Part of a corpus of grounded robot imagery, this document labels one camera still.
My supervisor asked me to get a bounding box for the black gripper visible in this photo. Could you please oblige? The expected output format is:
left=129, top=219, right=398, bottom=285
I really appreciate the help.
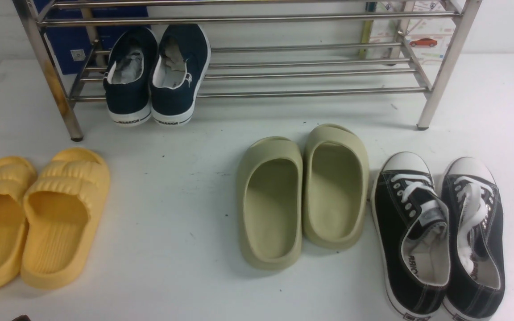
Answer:
left=12, top=315, right=31, bottom=321

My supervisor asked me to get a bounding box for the navy canvas shoe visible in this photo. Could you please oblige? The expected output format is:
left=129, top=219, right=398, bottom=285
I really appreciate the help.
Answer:
left=103, top=26, right=158, bottom=127
left=149, top=24, right=211, bottom=126

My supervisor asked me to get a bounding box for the blue box behind rack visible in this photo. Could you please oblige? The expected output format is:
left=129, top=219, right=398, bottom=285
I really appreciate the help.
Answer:
left=46, top=6, right=149, bottom=74

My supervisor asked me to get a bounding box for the stainless steel shoe rack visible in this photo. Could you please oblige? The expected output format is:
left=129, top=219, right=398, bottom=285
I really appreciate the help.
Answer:
left=13, top=0, right=482, bottom=142

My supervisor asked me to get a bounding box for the right yellow slipper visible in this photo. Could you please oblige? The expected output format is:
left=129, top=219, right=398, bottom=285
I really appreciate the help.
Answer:
left=21, top=148, right=111, bottom=290

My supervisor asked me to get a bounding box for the left beige slipper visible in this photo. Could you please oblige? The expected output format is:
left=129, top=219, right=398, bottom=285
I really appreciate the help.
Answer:
left=236, top=136, right=303, bottom=271

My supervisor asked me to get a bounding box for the beige slipper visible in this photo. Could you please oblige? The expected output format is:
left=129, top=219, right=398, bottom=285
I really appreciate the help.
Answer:
left=303, top=123, right=370, bottom=250
left=236, top=136, right=303, bottom=271

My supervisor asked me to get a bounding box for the right beige slipper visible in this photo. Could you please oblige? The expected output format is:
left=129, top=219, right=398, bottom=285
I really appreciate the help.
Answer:
left=303, top=123, right=370, bottom=250

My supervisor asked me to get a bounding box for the left black canvas sneaker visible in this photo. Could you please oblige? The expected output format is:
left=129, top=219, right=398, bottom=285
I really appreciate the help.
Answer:
left=370, top=152, right=451, bottom=321

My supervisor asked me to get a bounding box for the black canvas sneaker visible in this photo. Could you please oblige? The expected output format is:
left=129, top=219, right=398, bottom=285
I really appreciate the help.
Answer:
left=440, top=157, right=506, bottom=321
left=370, top=152, right=451, bottom=321

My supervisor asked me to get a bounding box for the right black canvas sneaker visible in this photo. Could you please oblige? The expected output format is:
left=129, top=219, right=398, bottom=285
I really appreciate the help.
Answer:
left=440, top=157, right=506, bottom=321

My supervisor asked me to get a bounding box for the white poster with red car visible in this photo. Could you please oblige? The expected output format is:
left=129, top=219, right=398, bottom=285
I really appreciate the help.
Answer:
left=361, top=1, right=456, bottom=65

